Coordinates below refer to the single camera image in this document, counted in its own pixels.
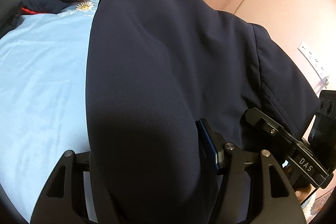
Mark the black garment at left edge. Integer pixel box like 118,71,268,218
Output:
0,0,22,38

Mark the white wall power strip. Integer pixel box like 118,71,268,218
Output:
298,42,329,90

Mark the dark navy garment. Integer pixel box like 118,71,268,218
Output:
86,0,319,223

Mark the person's right hand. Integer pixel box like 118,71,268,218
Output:
283,165,312,202

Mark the light blue floral bedsheet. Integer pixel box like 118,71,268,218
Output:
1,0,98,219

